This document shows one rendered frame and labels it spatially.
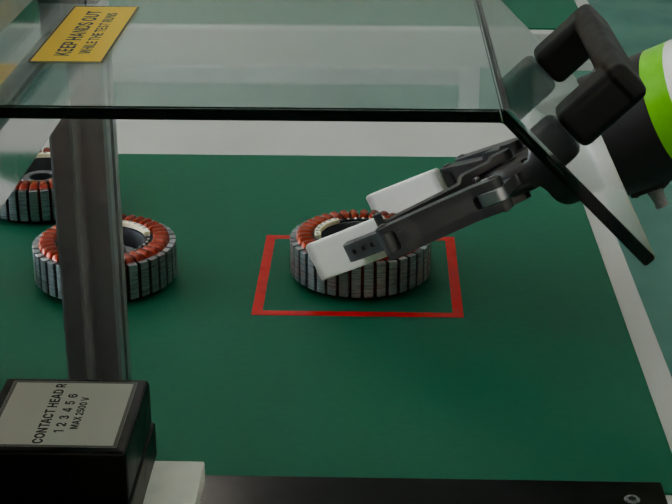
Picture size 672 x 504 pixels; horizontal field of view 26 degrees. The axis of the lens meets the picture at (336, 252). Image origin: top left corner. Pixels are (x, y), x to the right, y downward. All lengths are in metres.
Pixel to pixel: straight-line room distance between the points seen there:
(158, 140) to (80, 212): 0.72
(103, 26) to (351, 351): 0.46
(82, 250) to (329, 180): 0.61
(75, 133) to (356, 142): 0.75
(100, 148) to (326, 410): 0.29
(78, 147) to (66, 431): 0.21
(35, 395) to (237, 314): 0.48
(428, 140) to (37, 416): 0.93
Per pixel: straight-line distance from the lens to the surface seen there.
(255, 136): 1.50
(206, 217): 1.29
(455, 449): 0.93
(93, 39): 0.62
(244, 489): 0.85
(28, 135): 0.63
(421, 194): 1.18
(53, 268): 1.12
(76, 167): 0.77
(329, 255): 1.10
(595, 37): 0.64
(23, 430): 0.61
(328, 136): 1.50
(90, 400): 0.63
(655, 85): 1.00
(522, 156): 1.07
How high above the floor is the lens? 1.22
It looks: 23 degrees down
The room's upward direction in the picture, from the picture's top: straight up
